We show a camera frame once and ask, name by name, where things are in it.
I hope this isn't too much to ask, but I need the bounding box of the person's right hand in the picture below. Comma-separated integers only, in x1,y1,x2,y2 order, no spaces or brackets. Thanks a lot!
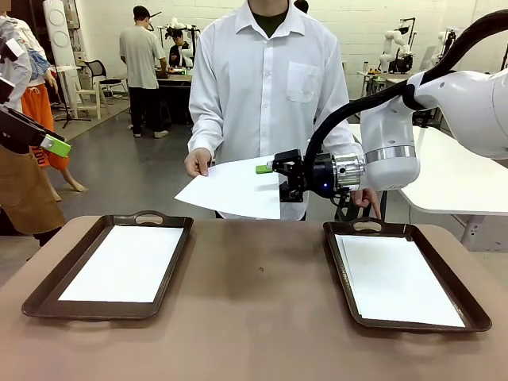
183,148,214,179

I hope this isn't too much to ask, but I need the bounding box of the white tower air conditioner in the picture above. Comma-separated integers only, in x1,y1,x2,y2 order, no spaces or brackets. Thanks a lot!
41,0,76,68

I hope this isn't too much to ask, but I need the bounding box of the person's left hand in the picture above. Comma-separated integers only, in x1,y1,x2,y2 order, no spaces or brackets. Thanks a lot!
351,187,383,221

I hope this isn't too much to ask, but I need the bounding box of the white folding chair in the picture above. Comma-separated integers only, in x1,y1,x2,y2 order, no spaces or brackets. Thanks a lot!
74,77,114,120

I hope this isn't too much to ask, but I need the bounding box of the black microphone stand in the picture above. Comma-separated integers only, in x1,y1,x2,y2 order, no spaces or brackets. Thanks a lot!
53,65,92,130

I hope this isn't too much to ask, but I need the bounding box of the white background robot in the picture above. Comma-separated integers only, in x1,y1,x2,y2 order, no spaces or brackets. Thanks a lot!
435,27,457,63
164,16,198,68
379,17,416,75

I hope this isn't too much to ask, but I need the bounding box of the dark brown plastic tray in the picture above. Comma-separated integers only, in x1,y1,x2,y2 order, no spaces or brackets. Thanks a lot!
21,210,194,321
322,217,493,333

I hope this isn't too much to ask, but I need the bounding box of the black office chair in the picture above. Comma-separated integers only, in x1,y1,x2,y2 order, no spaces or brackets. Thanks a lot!
84,59,110,94

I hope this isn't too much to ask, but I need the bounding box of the seated background person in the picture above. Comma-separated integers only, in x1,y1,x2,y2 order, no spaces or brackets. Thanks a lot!
168,33,191,69

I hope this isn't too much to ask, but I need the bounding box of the dark background work table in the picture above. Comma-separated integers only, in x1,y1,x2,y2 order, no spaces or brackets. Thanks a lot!
156,67,194,122

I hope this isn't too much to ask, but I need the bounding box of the large white table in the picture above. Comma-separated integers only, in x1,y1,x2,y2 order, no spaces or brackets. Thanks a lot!
348,125,508,252

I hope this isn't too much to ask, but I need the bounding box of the person in white shirt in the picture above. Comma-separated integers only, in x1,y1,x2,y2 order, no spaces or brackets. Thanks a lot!
184,0,364,221

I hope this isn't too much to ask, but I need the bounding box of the mannequin with orange shorts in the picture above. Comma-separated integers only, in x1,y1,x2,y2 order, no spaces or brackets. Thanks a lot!
19,17,87,203

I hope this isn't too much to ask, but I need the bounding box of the person's right forearm white sleeve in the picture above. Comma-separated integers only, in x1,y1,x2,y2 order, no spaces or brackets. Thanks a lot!
187,101,225,156

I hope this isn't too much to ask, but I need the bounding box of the black plastic stool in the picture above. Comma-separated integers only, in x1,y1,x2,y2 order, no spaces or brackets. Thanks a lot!
333,190,388,222

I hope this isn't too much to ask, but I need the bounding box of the man in grey t-shirt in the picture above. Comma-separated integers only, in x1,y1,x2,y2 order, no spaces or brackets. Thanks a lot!
118,6,168,139

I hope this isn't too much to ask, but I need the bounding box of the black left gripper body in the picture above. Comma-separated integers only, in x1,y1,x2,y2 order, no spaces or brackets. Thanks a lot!
0,77,17,105

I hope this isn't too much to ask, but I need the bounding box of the person's left forearm white sleeve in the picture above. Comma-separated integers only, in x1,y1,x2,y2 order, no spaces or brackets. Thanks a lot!
323,113,363,156

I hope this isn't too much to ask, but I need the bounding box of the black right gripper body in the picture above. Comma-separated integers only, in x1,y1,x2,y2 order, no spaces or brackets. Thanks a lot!
302,152,337,200

